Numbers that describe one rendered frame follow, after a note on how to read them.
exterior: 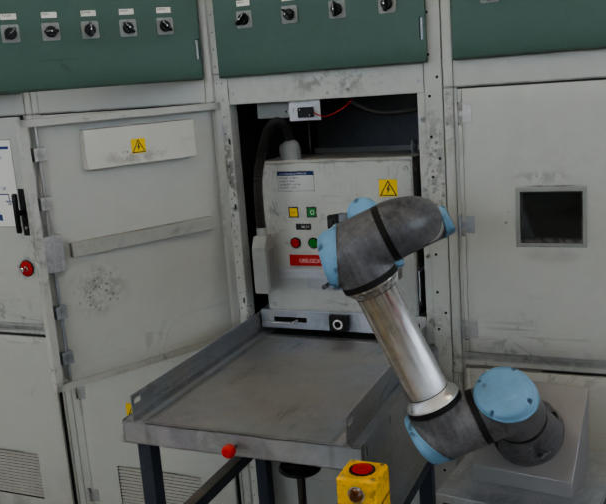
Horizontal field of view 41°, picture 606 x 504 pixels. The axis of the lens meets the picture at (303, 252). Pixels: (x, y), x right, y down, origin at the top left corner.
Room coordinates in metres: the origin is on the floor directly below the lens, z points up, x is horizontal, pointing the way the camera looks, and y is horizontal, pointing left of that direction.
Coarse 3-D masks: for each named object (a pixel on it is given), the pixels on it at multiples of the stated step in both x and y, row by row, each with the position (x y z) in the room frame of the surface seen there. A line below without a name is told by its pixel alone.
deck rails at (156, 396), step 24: (240, 336) 2.40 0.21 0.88; (264, 336) 2.47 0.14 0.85; (192, 360) 2.14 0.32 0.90; (216, 360) 2.25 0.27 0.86; (168, 384) 2.02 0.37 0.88; (192, 384) 2.09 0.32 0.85; (384, 384) 1.90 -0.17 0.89; (144, 408) 1.92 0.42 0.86; (360, 408) 1.73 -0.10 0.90; (360, 432) 1.71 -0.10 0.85
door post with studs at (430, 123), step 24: (432, 0) 2.25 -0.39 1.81; (432, 24) 2.25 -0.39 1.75; (432, 48) 2.25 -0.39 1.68; (432, 72) 2.25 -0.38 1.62; (432, 96) 2.25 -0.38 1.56; (432, 120) 2.25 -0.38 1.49; (432, 144) 2.26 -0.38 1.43; (432, 168) 2.26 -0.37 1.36; (432, 192) 2.26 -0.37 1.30; (432, 264) 2.26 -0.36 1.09; (432, 288) 2.27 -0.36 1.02; (432, 312) 2.27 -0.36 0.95; (432, 336) 2.27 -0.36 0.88
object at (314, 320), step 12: (264, 312) 2.52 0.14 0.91; (276, 312) 2.50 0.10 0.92; (288, 312) 2.48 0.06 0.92; (300, 312) 2.47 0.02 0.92; (312, 312) 2.45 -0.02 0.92; (324, 312) 2.43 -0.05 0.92; (336, 312) 2.42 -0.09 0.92; (348, 312) 2.41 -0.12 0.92; (264, 324) 2.52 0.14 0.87; (276, 324) 2.50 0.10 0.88; (288, 324) 2.48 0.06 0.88; (300, 324) 2.47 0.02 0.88; (312, 324) 2.45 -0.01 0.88; (324, 324) 2.43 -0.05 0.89; (360, 324) 2.39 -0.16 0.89; (420, 324) 2.31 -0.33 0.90
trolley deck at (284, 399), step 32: (256, 352) 2.33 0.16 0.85; (288, 352) 2.31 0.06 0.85; (320, 352) 2.29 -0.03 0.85; (352, 352) 2.27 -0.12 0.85; (224, 384) 2.08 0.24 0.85; (256, 384) 2.07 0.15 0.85; (288, 384) 2.05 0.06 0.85; (320, 384) 2.03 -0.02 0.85; (352, 384) 2.01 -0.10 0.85; (128, 416) 1.91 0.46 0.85; (160, 416) 1.90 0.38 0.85; (192, 416) 1.88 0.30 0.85; (224, 416) 1.87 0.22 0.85; (256, 416) 1.85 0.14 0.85; (288, 416) 1.84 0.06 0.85; (320, 416) 1.82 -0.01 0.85; (384, 416) 1.79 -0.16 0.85; (192, 448) 1.81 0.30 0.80; (256, 448) 1.74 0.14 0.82; (288, 448) 1.71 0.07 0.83; (320, 448) 1.68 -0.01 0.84; (352, 448) 1.64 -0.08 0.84
